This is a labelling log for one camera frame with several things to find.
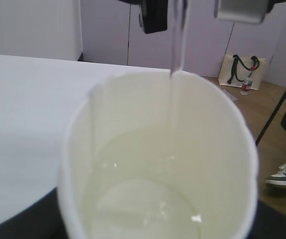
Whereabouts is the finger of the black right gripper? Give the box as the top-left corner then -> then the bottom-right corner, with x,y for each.
120,0 -> 168,34

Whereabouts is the clear green-label water bottle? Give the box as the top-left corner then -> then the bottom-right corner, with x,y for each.
170,0 -> 189,79

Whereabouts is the red-label bottle on floor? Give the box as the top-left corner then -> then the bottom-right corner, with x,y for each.
240,66 -> 256,96

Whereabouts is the black tripod leg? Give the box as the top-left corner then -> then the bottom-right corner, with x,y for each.
255,89 -> 286,146

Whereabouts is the white paper cup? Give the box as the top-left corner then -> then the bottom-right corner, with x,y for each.
57,71 -> 258,239

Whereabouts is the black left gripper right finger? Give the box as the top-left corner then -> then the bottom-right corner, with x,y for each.
247,201 -> 286,239

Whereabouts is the cream tote bag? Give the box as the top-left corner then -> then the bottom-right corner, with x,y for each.
218,54 -> 267,90

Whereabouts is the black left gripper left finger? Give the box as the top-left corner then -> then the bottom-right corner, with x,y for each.
0,188 -> 68,239

